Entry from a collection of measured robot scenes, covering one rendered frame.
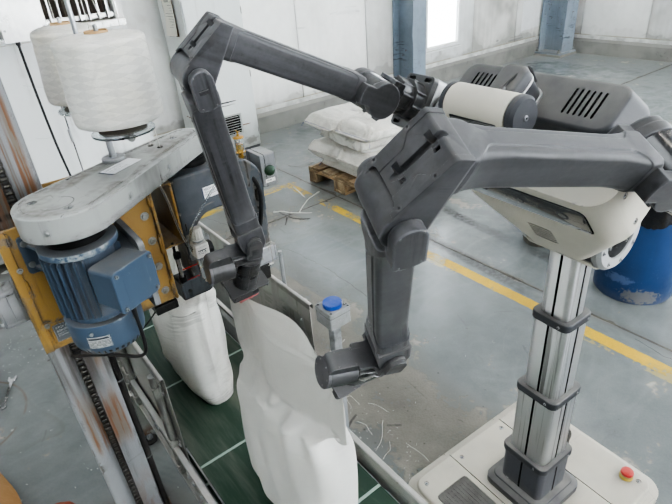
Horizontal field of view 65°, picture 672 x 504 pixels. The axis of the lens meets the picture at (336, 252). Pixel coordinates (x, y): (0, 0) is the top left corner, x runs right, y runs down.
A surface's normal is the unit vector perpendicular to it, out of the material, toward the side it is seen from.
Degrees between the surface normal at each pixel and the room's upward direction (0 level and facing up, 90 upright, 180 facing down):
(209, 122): 106
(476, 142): 30
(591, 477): 0
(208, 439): 0
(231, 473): 0
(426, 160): 56
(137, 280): 90
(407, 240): 116
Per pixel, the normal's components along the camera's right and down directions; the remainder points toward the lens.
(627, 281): -0.58, 0.49
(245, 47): 0.64, 0.52
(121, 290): 0.89, 0.18
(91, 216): 0.77, 0.27
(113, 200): 0.97, 0.06
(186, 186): 0.62, 0.36
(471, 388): -0.07, -0.86
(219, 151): 0.44, 0.58
